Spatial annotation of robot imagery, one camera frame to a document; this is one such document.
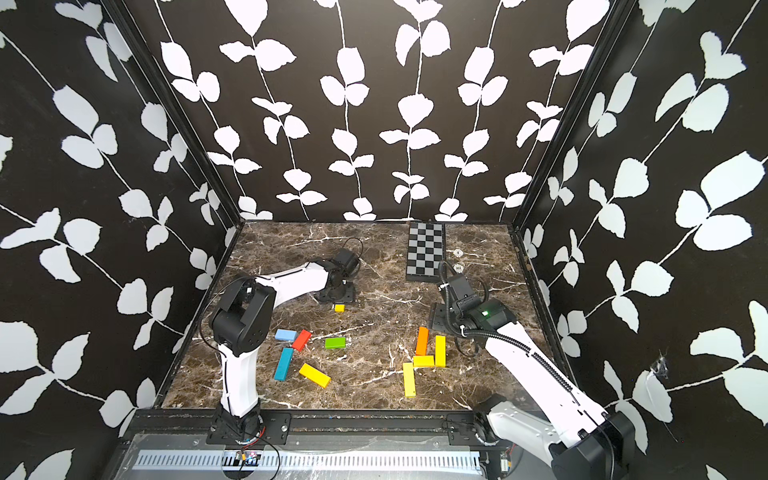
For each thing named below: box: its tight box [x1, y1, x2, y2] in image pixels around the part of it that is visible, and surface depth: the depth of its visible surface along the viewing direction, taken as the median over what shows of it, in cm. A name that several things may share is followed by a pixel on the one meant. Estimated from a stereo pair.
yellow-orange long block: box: [299, 363, 331, 389], surface depth 84 cm
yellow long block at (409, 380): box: [403, 362, 417, 398], surface depth 83 cm
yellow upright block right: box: [435, 335, 447, 368], surface depth 88 cm
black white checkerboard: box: [406, 221, 446, 282], surface depth 113 cm
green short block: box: [324, 337, 347, 349], surface depth 90 cm
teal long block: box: [274, 347, 295, 381], surface depth 85 cm
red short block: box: [292, 329, 311, 351], surface depth 90 cm
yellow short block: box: [413, 355, 435, 368], surface depth 87 cm
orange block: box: [416, 326, 429, 356], surface depth 90 cm
